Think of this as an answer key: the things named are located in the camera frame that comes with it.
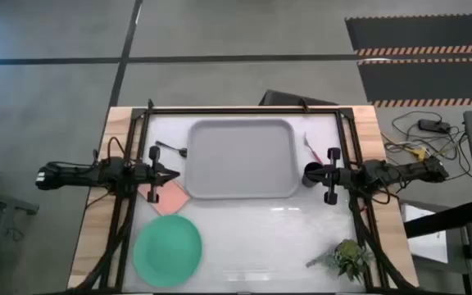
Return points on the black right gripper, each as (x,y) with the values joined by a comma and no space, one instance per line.
(332,176)

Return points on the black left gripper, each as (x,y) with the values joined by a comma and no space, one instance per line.
(152,176)

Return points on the dark plastic cup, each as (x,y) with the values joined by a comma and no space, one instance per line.
(309,183)

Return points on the black spoon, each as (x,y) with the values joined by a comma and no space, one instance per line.
(183,152)

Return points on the green plastic plate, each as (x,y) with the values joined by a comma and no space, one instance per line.
(166,250)

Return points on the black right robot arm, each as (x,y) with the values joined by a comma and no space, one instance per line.
(404,172)

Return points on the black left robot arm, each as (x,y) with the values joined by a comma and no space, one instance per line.
(76,176)

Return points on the grey plastic tray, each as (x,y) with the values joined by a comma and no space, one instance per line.
(240,160)

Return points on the black flat panel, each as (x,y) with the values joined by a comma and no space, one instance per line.
(289,99)

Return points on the small green artificial plant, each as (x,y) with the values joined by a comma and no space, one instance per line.
(348,256)

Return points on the black power adapter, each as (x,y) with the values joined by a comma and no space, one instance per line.
(434,125)

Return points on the white paper sheet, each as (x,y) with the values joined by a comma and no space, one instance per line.
(428,241)

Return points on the black diagonal beam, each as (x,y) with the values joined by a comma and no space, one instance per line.
(441,221)

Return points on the black striped-edge floor mat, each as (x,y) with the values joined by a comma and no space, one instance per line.
(424,33)
(424,80)

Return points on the black metal rig frame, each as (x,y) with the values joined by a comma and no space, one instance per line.
(240,110)

